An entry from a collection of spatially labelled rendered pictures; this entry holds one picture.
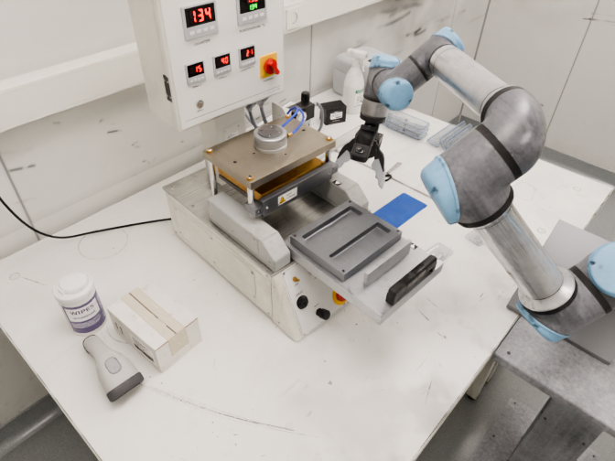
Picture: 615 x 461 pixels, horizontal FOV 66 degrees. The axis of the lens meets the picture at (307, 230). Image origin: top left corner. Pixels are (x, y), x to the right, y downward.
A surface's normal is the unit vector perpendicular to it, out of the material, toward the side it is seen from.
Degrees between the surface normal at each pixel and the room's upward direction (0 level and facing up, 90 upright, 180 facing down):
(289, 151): 0
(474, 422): 0
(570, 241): 45
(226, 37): 90
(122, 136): 90
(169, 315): 1
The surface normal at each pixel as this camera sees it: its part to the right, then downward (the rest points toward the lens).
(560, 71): -0.68, 0.47
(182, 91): 0.70, 0.48
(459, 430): 0.02, -0.75
